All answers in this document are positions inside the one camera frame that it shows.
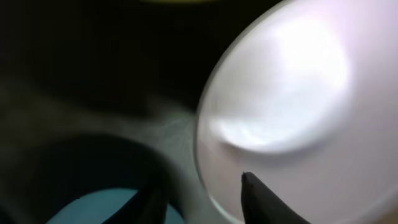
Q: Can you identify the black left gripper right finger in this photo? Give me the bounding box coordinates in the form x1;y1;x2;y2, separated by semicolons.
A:
241;172;310;224

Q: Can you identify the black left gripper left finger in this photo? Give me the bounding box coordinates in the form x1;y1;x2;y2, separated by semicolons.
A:
103;184;169;224

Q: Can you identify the light blue bowl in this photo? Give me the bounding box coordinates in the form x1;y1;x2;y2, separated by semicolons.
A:
47;189;185;224

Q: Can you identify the white bowl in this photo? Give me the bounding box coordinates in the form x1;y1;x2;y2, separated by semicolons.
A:
195;0;397;223

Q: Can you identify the dark brown serving tray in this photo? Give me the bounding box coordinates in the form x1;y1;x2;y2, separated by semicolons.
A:
1;1;275;223

